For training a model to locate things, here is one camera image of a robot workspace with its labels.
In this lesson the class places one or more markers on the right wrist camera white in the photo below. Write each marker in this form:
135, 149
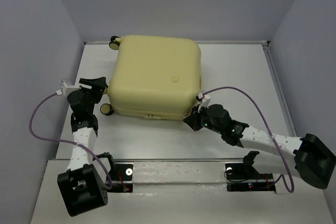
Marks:
203, 100

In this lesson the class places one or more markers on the yellow hard-shell suitcase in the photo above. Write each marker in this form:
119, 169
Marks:
154, 77

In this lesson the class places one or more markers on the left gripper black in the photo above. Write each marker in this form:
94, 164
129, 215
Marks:
98, 85

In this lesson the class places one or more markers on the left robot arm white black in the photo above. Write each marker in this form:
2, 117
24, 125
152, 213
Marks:
85, 183

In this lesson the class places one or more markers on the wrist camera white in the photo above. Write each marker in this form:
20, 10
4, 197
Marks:
203, 100
66, 88

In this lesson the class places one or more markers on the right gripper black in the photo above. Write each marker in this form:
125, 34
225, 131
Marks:
192, 119

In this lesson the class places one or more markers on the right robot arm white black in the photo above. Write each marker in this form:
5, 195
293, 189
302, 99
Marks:
306, 157

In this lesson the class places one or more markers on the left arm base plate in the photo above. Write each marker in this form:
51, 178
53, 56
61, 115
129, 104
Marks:
122, 178

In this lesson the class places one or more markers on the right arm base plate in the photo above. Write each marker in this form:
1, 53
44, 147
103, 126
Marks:
242, 178

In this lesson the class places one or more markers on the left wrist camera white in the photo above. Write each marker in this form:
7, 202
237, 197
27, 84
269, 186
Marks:
66, 88

